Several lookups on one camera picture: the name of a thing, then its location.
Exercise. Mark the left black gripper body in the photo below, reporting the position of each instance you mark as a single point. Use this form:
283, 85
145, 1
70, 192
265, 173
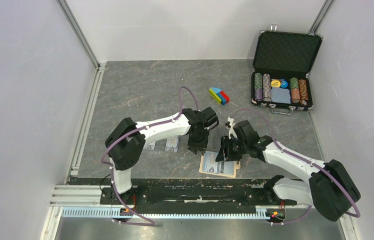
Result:
199, 142

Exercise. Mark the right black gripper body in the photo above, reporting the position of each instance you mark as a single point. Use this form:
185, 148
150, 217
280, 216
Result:
234, 149

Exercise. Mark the beige card holder wallet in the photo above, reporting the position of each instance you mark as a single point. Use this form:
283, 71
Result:
220, 165

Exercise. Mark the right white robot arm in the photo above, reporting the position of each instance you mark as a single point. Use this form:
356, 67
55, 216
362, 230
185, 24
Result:
326, 186

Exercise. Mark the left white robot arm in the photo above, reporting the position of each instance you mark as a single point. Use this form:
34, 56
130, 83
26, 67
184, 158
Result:
125, 143

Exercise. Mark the blue playing card deck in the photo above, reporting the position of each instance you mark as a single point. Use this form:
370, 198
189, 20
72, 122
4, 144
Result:
280, 95

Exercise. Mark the colourful toy brick block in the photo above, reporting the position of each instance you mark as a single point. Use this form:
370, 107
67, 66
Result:
219, 95

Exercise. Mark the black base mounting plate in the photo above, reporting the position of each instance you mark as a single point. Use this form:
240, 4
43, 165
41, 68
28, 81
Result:
200, 196

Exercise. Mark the grey pink chip stack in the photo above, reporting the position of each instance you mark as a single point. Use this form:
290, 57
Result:
266, 83

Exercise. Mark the green purple chip stack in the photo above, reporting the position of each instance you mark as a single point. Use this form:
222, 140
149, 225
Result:
258, 88

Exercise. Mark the yellow dealer chip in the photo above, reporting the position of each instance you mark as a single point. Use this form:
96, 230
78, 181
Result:
275, 83

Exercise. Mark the blue dealer chip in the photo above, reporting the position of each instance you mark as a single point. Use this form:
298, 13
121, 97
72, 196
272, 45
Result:
284, 84

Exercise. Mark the black poker chip case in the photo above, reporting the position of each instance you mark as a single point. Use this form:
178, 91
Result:
285, 55

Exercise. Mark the green red chip stack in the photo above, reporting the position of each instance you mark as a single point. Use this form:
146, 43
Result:
294, 89

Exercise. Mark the orange brown chip stack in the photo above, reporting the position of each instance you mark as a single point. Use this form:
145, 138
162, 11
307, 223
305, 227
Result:
303, 91

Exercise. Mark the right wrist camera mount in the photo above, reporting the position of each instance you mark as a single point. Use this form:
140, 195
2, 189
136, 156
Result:
230, 126

